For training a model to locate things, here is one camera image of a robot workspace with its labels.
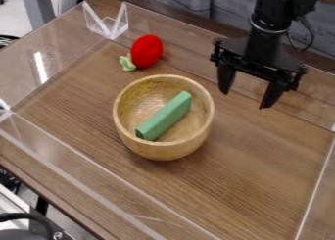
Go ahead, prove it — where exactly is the black metal bracket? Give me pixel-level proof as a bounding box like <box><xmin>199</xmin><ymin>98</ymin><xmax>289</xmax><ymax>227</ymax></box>
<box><xmin>29</xmin><ymin>207</ymin><xmax>77</xmax><ymax>240</ymax></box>

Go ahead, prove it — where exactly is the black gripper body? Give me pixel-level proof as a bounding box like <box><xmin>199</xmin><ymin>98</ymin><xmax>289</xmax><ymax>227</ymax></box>
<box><xmin>211</xmin><ymin>37</ymin><xmax>308</xmax><ymax>91</ymax></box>

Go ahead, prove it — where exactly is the black cable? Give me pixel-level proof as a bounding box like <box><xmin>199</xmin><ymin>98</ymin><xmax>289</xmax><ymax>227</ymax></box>
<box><xmin>0</xmin><ymin>213</ymin><xmax>54</xmax><ymax>240</ymax></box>

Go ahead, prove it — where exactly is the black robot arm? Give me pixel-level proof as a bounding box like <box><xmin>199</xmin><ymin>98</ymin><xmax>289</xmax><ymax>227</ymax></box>
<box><xmin>211</xmin><ymin>0</ymin><xmax>318</xmax><ymax>109</ymax></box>

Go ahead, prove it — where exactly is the green rectangular block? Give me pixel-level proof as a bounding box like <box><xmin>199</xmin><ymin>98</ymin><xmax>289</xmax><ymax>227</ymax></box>
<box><xmin>135</xmin><ymin>91</ymin><xmax>193</xmax><ymax>141</ymax></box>

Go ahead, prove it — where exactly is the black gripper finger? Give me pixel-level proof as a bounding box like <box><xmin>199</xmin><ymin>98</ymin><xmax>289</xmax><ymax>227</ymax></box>
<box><xmin>218</xmin><ymin>62</ymin><xmax>235</xmax><ymax>94</ymax></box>
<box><xmin>259</xmin><ymin>82</ymin><xmax>287</xmax><ymax>109</ymax></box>

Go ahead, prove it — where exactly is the wooden bowl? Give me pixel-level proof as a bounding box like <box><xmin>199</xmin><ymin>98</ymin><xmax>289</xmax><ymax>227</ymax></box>
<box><xmin>113</xmin><ymin>74</ymin><xmax>215</xmax><ymax>161</ymax></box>

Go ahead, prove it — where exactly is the clear acrylic corner bracket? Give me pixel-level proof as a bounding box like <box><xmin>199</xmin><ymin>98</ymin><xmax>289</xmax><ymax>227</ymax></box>
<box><xmin>83</xmin><ymin>1</ymin><xmax>129</xmax><ymax>40</ymax></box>

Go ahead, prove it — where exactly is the grey post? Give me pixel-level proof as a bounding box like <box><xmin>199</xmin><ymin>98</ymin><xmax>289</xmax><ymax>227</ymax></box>
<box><xmin>25</xmin><ymin>0</ymin><xmax>57</xmax><ymax>29</ymax></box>

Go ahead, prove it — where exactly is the red plush strawberry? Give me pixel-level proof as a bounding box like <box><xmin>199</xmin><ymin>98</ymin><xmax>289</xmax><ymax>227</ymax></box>
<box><xmin>119</xmin><ymin>34</ymin><xmax>165</xmax><ymax>72</ymax></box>

